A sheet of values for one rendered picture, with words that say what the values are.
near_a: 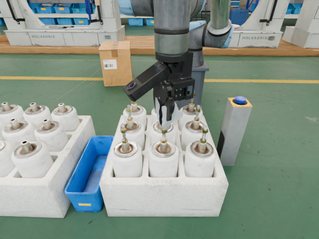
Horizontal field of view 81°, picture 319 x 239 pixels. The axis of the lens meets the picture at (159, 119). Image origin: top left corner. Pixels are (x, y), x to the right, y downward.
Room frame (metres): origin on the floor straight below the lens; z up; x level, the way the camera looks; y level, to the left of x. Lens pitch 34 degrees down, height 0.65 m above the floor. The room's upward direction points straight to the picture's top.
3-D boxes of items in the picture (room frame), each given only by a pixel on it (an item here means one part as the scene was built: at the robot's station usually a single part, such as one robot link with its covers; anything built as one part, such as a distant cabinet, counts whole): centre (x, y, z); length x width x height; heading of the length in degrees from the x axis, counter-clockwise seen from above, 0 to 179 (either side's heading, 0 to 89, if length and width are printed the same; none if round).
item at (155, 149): (0.44, -0.01, 0.25); 0.08 x 0.08 x 0.01
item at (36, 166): (0.43, 0.41, 0.16); 0.10 x 0.10 x 0.18
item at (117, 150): (0.44, 0.10, 0.25); 0.08 x 0.08 x 0.01
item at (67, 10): (5.54, 2.38, 0.36); 0.50 x 0.38 x 0.21; 179
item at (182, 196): (0.55, -0.01, 0.09); 0.39 x 0.39 x 0.18; 0
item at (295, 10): (5.33, -3.38, 0.36); 0.50 x 0.38 x 0.21; 176
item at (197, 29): (1.15, -0.20, 0.47); 0.13 x 0.12 x 0.14; 66
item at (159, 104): (0.46, -0.02, 0.38); 0.06 x 0.03 x 0.09; 117
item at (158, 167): (0.44, -0.01, 0.16); 0.10 x 0.10 x 0.18
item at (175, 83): (0.45, -0.03, 0.48); 0.09 x 0.08 x 0.12; 117
